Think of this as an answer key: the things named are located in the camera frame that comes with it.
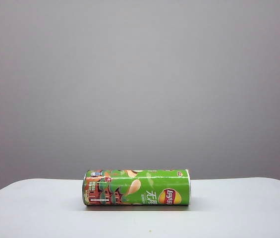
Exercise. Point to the green Lay's chip tub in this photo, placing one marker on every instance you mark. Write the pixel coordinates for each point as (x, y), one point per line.
(134, 188)

